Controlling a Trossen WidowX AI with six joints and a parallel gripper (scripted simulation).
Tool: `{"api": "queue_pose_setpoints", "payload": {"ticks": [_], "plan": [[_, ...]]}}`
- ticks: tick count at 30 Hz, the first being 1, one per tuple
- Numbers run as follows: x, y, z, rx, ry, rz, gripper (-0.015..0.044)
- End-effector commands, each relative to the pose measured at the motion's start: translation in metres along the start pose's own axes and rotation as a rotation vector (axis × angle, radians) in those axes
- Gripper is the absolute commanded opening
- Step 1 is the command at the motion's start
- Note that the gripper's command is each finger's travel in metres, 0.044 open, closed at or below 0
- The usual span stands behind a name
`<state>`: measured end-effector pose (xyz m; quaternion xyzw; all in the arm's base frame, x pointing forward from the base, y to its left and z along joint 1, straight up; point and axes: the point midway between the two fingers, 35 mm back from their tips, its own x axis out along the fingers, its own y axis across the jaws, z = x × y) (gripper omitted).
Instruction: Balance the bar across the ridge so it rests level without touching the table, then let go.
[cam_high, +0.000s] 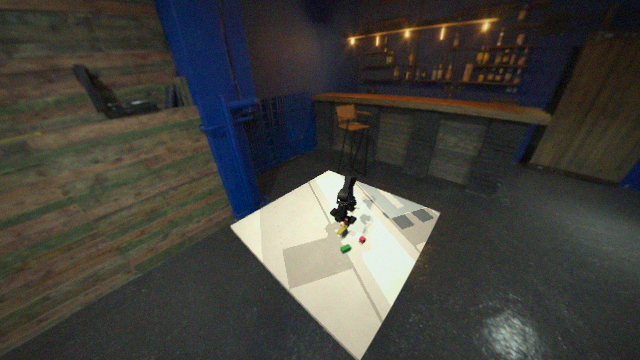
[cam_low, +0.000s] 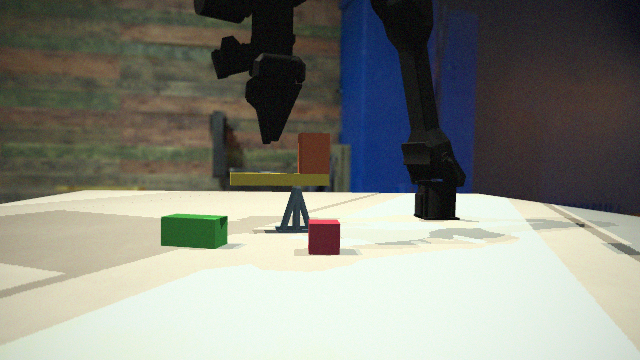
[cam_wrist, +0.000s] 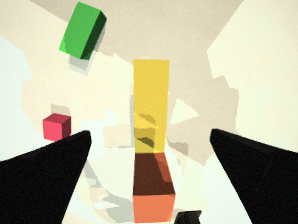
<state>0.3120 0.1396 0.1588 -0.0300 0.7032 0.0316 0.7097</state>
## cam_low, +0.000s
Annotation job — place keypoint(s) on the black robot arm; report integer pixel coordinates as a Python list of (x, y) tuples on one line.
[(408, 24)]

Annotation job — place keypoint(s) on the green rectangular block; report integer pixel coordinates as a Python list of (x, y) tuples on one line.
[(194, 231)]

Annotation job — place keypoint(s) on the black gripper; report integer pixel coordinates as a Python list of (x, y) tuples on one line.
[(272, 90)]

